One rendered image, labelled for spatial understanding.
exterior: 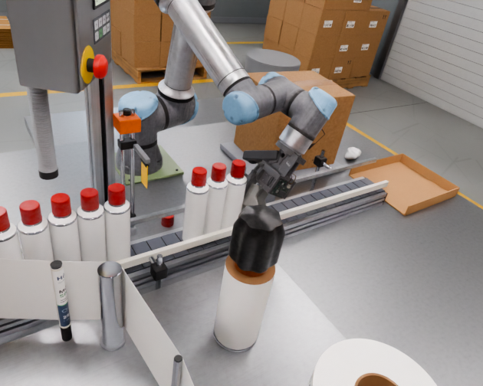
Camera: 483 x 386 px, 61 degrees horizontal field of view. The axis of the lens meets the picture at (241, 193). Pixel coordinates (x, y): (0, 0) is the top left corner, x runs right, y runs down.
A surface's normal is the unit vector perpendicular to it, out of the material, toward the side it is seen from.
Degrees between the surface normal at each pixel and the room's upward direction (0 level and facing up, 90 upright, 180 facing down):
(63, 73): 90
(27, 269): 90
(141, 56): 90
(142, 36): 90
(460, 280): 0
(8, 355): 0
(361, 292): 0
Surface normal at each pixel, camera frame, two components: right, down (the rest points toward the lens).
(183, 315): 0.15, -0.81
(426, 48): -0.83, 0.20
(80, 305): 0.14, 0.58
